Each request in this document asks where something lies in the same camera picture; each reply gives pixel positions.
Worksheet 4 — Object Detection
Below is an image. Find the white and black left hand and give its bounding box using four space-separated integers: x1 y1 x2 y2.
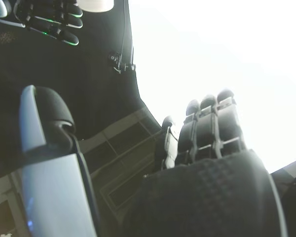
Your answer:
18 85 291 237

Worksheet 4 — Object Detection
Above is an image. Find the orange juice bottle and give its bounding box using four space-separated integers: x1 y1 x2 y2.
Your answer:
76 0 114 12

